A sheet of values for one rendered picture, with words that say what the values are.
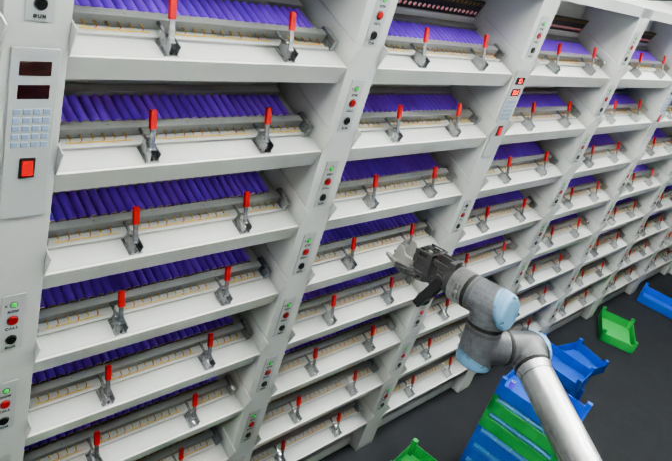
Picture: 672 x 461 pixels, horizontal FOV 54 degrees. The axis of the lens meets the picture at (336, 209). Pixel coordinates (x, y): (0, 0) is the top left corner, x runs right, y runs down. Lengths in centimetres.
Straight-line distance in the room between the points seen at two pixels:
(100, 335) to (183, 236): 26
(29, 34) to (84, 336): 64
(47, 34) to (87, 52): 7
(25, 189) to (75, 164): 9
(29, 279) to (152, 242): 25
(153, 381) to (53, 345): 32
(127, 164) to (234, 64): 26
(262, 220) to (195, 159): 31
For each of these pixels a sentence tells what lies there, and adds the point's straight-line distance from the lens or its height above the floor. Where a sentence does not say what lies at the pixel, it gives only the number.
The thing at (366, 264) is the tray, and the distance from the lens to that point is 191.
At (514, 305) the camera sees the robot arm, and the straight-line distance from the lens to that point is 162.
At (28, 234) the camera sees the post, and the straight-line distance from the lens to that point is 119.
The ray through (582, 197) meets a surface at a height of 97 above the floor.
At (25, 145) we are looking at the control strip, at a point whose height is 141.
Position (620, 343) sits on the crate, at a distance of 425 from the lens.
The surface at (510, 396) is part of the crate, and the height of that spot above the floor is 43.
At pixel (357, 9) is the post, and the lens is 143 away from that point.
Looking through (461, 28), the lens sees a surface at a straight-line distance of 198.
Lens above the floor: 188
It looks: 25 degrees down
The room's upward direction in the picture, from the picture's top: 18 degrees clockwise
